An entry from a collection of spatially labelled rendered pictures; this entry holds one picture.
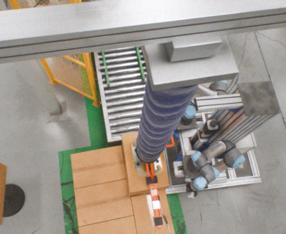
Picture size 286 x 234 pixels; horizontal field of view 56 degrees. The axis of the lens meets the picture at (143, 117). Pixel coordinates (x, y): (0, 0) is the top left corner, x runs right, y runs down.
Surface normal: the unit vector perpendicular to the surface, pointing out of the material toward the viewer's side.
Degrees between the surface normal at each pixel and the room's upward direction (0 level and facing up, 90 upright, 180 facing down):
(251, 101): 0
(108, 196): 0
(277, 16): 90
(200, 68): 0
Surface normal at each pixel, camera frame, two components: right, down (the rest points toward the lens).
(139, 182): 0.07, -0.36
